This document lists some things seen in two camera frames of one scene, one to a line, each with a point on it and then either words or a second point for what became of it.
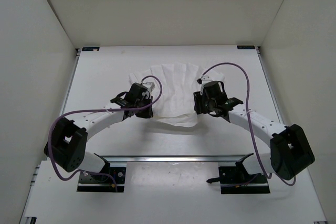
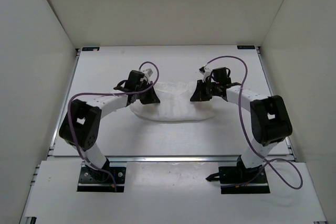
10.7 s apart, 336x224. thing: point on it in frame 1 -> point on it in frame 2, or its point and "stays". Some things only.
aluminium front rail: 175,159 stays
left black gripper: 148,113 -> 151,98
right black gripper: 198,107 -> 199,95
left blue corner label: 91,49 stays
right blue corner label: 246,47 stays
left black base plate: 119,173 stays
